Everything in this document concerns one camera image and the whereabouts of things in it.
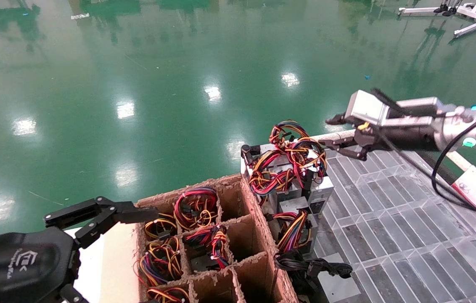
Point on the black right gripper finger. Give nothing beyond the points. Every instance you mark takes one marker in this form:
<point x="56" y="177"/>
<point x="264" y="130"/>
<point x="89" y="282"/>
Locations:
<point x="337" y="120"/>
<point x="347" y="146"/>

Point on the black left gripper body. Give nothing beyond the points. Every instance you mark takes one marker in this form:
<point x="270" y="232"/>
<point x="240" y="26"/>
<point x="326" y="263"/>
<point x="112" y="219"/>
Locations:
<point x="19" y="269"/>

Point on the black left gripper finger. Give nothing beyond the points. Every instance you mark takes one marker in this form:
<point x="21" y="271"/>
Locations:
<point x="74" y="296"/>
<point x="107" y="210"/>

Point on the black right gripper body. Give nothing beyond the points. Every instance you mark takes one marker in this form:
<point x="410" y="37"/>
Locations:
<point x="406" y="134"/>

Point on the clear plastic divider tray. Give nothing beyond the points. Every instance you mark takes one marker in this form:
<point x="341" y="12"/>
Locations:
<point x="410" y="244"/>

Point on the brown cardboard divider box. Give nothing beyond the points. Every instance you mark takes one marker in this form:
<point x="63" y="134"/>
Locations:
<point x="263" y="240"/>

